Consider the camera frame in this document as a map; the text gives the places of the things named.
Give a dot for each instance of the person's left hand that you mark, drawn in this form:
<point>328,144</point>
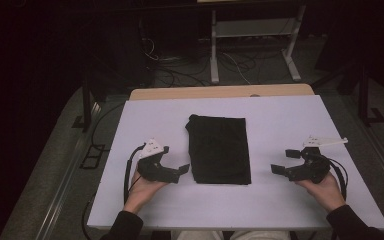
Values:
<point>140,195</point>

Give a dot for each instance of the wooden table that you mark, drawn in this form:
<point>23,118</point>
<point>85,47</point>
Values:
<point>196,92</point>

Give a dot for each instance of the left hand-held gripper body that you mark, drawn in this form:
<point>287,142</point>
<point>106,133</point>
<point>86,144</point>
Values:
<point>151,170</point>

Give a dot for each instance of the person's right hand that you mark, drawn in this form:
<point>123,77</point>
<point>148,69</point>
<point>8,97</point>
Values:
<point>326,195</point>

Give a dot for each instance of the black pants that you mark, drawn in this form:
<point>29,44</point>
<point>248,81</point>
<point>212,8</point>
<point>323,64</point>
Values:
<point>220,150</point>

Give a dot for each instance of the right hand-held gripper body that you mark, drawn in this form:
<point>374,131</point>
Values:
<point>313,170</point>

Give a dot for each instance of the black metal stand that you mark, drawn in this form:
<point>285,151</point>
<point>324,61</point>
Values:
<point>86,106</point>
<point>363,96</point>

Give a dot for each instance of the white metal stand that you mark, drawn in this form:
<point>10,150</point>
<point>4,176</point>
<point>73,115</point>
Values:
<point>253,28</point>

